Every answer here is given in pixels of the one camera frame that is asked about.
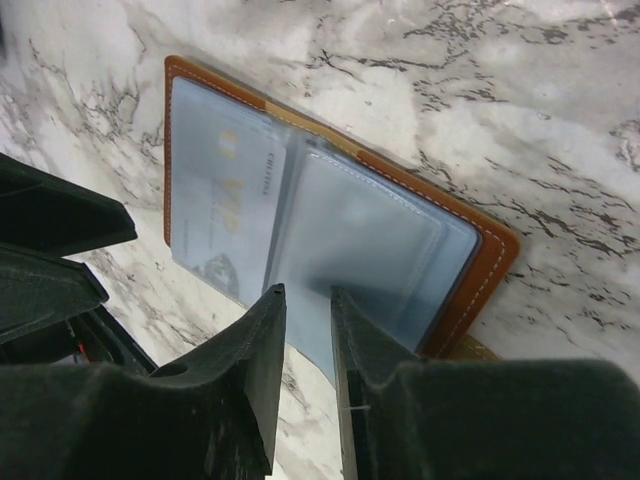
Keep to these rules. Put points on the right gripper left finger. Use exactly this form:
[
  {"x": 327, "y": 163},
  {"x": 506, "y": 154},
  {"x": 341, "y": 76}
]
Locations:
[{"x": 210, "y": 414}]

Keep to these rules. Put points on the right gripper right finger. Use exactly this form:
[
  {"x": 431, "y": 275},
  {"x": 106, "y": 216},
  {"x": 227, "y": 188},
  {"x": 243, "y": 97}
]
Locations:
[{"x": 405, "y": 417}]

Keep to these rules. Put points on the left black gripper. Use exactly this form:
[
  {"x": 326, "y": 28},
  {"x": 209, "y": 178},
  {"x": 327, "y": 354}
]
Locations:
[{"x": 39, "y": 292}]

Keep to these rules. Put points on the brown leather card holder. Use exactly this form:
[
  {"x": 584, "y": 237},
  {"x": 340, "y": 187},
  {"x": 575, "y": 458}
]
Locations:
[{"x": 418, "y": 261}]

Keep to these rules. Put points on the white VIP credit card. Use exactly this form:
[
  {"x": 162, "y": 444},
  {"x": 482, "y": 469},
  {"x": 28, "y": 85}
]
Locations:
[{"x": 225, "y": 187}]

